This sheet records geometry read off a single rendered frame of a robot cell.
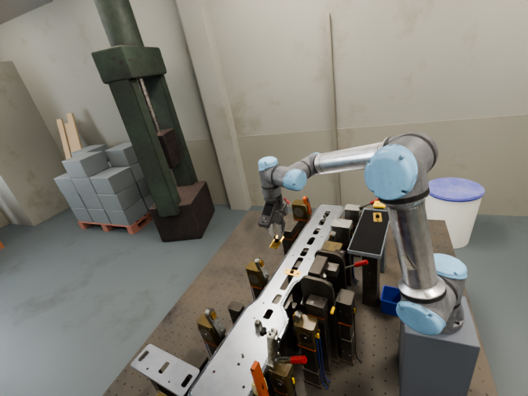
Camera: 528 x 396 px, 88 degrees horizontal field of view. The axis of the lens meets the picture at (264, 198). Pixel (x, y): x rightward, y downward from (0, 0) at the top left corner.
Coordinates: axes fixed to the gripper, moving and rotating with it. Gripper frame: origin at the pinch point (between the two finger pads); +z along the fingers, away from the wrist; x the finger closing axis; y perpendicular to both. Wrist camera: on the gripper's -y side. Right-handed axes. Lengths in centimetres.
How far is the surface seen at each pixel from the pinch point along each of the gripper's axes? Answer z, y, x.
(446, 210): 82, 175, -89
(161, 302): 135, 34, 157
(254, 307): 28.3, -15.6, 8.1
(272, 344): 8.5, -39.9, -13.9
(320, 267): 8.5, -3.3, -19.7
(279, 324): 27.7, -20.5, -6.1
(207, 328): 24.7, -33.3, 20.4
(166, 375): 29, -53, 26
